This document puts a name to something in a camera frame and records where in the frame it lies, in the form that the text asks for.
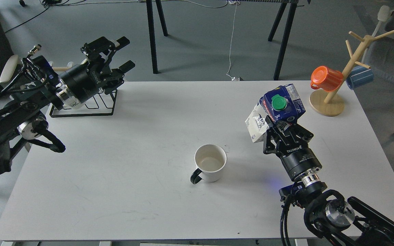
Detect blue mug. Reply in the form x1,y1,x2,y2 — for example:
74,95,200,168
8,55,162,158
346,66,374,90

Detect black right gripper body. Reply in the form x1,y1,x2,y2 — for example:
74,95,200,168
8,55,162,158
263,124,322,181

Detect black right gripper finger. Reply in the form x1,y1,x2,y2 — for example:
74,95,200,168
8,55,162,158
265,115,280,135
279,121,300,133

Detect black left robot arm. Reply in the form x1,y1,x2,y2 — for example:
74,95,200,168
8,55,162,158
0,37,135,175

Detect black table legs left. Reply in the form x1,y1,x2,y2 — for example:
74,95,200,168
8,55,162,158
146,0,169,74

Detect black wire mug rack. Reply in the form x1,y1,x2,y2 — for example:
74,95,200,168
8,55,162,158
49,66,118,118

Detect black table legs right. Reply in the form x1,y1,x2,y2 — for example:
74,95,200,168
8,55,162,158
267,0,299,81

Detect black table legs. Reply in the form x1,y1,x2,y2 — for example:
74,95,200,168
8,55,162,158
146,0,169,74
267,0,299,81

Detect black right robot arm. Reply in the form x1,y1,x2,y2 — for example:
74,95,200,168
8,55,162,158
263,116,394,246

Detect white mug black handle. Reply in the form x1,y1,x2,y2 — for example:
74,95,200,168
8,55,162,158
190,144,227,185

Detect white hanging cable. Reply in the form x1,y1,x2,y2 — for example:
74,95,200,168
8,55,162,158
226,0,242,81

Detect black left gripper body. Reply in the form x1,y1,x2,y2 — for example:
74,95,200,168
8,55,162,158
59,41,124,106

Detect orange mug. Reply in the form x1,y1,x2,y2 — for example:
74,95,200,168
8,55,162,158
311,66,343,92

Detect blue white milk carton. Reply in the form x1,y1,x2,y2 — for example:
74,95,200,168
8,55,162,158
245,83,305,143

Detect black floor cable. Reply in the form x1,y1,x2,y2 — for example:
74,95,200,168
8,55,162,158
5,0,139,33

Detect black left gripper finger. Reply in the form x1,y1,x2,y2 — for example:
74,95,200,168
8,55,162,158
116,60,135,74
110,36,130,50

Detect wooden mug tree stand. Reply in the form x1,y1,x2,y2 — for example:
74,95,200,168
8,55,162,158
308,30,394,117

